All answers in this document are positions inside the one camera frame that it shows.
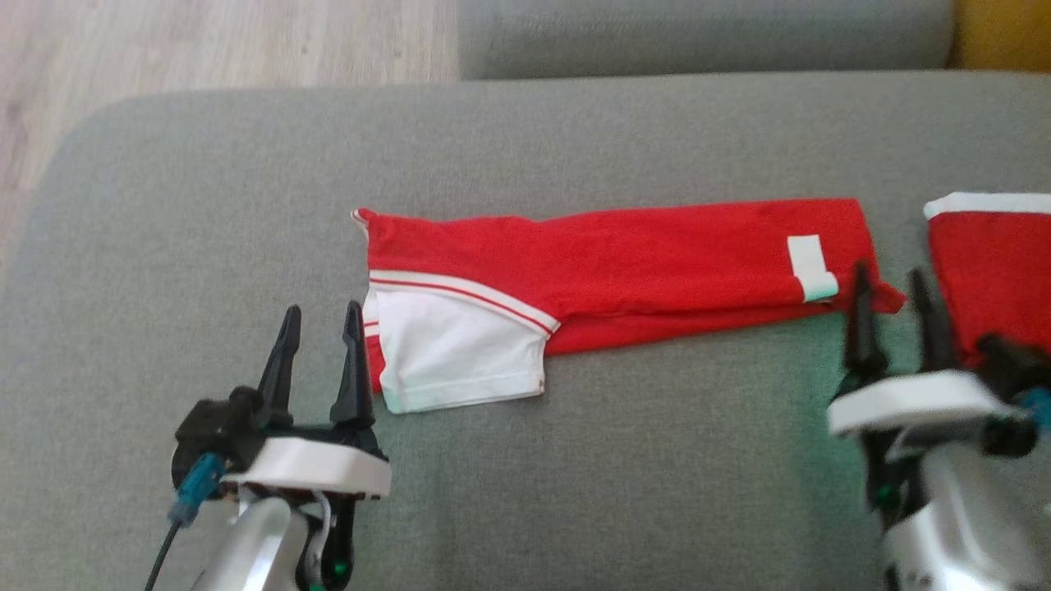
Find right arm cable blue plug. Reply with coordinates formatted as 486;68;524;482
1018;386;1051;432

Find arm cable blue plug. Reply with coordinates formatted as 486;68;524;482
1018;386;1051;432
144;451;227;591

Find grey sofa ottoman cushion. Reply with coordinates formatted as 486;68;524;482
0;70;1051;591

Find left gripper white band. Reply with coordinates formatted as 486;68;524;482
222;300;393;591

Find left arm cable blue plug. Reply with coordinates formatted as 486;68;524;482
144;451;227;591

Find large grey sofa seat cushion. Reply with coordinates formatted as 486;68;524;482
457;0;957;80

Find red jersey white sleeves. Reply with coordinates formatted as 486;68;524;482
351;199;906;415

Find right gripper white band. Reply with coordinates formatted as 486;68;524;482
828;261;1035;528

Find yellow sofa backrest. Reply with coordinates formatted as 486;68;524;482
948;0;1051;73

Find red shorts white trim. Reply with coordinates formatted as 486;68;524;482
924;192;1051;366

